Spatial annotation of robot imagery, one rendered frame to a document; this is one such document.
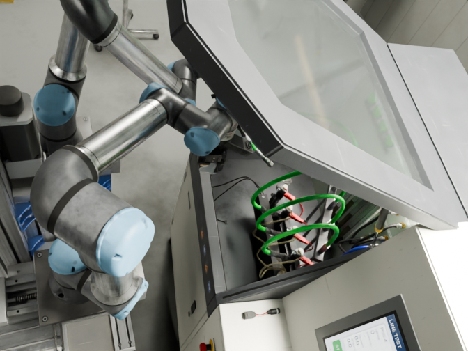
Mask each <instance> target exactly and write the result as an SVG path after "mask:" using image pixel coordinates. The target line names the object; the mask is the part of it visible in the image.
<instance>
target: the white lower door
mask: <svg viewBox="0 0 468 351"><path fill-rule="evenodd" d="M171 223H172V226H171V238H172V247H173V263H174V272H175V288H176V297H177V305H178V321H179V330H180V346H181V347H182V346H183V345H184V343H185V341H186V340H187V339H188V338H189V336H190V335H191V333H192V332H193V331H194V329H195V328H196V326H197V325H198V323H199V322H200V321H201V319H202V318H203V316H204V315H205V314H206V312H207V306H206V300H205V288H204V282H203V271H202V264H201V253H200V247H199V240H198V229H197V223H196V212H195V205H194V194H193V188H192V177H191V170H190V163H189V166H188V169H187V172H185V176H184V183H183V186H182V191H181V194H180V198H179V201H178V205H177V208H176V211H175V215H174V218H173V219H172V222H171Z"/></svg>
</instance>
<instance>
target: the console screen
mask: <svg viewBox="0 0 468 351"><path fill-rule="evenodd" d="M315 335H316V339H317V342H318V347H319V351H422V350H421V347H420V345H419V341H418V338H417V336H416V333H415V331H414V327H413V324H412V321H411V318H410V315H409V313H408V310H407V307H406V304H405V301H404V299H403V295H402V294H399V295H397V296H395V297H392V298H390V299H387V300H385V301H383V302H380V303H378V304H375V305H373V306H370V307H368V308H366V309H363V310H361V311H358V312H356V313H353V314H351V315H348V316H346V317H344V318H341V319H339V320H337V321H334V322H331V323H329V324H327V325H325V326H322V327H319V328H317V329H315Z"/></svg>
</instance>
